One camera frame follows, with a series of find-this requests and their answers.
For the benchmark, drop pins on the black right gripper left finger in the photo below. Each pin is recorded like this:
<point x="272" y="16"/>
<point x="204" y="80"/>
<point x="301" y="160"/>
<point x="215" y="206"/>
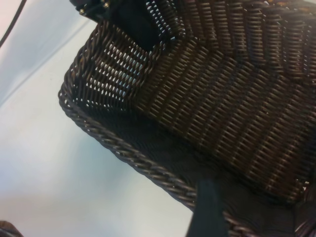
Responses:
<point x="8" y="229"/>

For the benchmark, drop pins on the dark brown woven basket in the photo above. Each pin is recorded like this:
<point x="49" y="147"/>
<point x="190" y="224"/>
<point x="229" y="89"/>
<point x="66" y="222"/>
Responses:
<point x="222" y="111"/>

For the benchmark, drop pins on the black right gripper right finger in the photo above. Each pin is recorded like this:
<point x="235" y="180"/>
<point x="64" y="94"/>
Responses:
<point x="209" y="212"/>

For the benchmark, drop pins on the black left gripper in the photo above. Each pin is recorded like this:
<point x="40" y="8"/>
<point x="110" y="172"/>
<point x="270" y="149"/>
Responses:
<point x="93" y="10"/>

